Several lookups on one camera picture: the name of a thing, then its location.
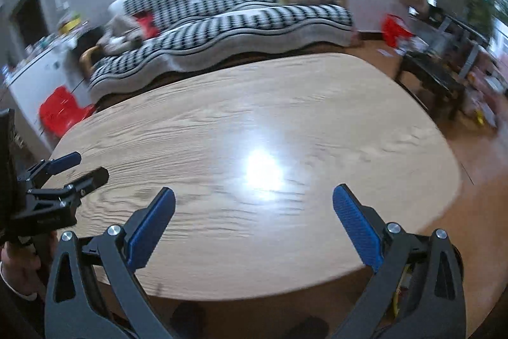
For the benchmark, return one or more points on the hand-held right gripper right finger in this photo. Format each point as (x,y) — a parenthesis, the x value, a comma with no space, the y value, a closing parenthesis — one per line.
(357,227)

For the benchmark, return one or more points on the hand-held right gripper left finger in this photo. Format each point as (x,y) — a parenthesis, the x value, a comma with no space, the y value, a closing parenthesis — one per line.
(153,227)

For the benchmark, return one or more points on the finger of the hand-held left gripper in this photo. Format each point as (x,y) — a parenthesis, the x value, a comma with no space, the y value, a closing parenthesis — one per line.
(63,161)
(91,178)

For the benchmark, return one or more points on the black bin with yellow rim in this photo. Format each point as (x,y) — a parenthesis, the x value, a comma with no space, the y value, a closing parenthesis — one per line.
(398,299)

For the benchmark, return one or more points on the person's left forearm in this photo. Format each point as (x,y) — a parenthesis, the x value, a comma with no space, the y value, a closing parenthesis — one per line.
(20,317)

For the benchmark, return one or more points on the person's left hand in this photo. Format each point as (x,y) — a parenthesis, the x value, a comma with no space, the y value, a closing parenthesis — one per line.
(22,267)

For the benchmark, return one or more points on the red plastic stool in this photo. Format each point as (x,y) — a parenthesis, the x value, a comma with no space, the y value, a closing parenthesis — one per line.
(61,108)

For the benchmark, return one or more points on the white cabinet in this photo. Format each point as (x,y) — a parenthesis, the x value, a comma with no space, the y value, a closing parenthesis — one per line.
(35,73)

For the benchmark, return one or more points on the person's dark shoe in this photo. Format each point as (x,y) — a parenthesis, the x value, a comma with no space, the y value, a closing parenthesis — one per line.
(186,319)
(307,327)

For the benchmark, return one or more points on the row of small bottles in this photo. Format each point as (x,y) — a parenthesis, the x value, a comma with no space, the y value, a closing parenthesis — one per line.
(43,43)

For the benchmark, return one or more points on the yellow green box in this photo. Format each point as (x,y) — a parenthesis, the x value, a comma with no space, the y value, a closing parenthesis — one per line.
(69,23)

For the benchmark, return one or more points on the brown plush toy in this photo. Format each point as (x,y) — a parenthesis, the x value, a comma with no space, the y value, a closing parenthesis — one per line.
(119,33)

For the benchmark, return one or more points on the red cloth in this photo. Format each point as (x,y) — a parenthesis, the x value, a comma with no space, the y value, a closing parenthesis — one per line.
(147,23)

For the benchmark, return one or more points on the black wooden stool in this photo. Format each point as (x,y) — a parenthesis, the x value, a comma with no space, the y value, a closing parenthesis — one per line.
(432,81)

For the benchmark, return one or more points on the pile of toys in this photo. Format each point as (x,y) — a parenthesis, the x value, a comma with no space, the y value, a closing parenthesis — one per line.
(484,96)

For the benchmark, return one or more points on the red plastic bag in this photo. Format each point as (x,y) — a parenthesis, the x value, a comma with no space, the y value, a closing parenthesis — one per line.
(393,29)

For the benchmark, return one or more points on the black white striped sofa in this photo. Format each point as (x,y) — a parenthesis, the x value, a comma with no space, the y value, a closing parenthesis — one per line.
(238,25)

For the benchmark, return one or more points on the metal folding frame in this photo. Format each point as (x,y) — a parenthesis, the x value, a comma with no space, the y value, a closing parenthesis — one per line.
(456,33)

